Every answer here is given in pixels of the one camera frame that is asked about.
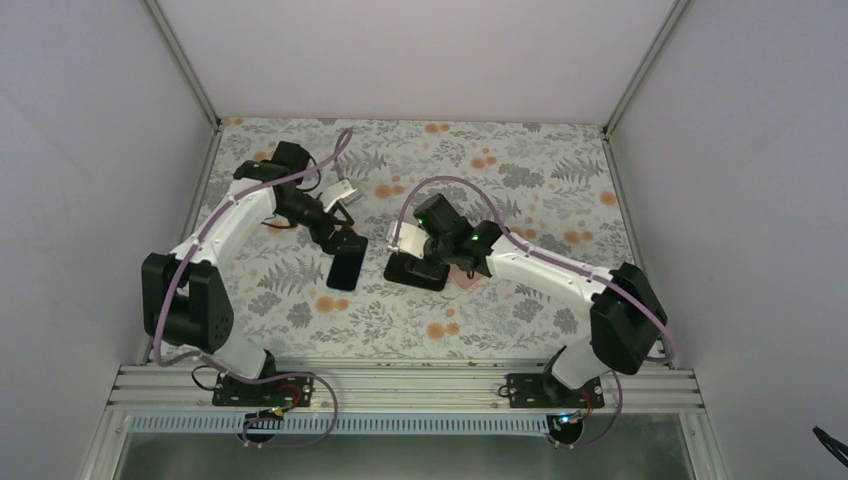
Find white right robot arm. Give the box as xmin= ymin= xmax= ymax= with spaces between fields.
xmin=391 ymin=194 xmax=668 ymax=407

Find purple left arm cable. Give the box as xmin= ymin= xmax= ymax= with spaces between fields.
xmin=150 ymin=127 xmax=354 ymax=372

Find blue black phone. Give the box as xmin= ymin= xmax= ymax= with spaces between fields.
xmin=383 ymin=253 xmax=449 ymax=292

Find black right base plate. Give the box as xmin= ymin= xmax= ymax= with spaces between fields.
xmin=497 ymin=373 xmax=606 ymax=409

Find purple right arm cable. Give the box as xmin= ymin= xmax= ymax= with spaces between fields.
xmin=395 ymin=176 xmax=677 ymax=366

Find slotted grey cable duct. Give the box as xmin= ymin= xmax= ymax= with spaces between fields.
xmin=127 ymin=412 xmax=548 ymax=436

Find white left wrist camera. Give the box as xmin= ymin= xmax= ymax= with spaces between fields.
xmin=318 ymin=179 xmax=362 ymax=213

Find aluminium front rail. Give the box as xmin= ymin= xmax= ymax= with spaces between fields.
xmin=107 ymin=359 xmax=705 ymax=414

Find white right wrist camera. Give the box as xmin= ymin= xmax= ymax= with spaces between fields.
xmin=387 ymin=220 xmax=430 ymax=259

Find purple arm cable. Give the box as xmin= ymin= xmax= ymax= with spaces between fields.
xmin=395 ymin=176 xmax=677 ymax=366
xmin=150 ymin=127 xmax=354 ymax=372

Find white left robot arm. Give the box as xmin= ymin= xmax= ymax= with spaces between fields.
xmin=141 ymin=130 xmax=367 ymax=405

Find pink phone case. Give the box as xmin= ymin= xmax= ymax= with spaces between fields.
xmin=448 ymin=265 xmax=487 ymax=291

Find black object at edge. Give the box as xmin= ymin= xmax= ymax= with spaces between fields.
xmin=812 ymin=426 xmax=848 ymax=467

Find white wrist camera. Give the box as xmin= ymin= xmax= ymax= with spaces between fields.
xmin=387 ymin=220 xmax=430 ymax=259
xmin=318 ymin=179 xmax=362 ymax=213

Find floral patterned table mat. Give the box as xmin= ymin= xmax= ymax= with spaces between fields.
xmin=176 ymin=118 xmax=633 ymax=360

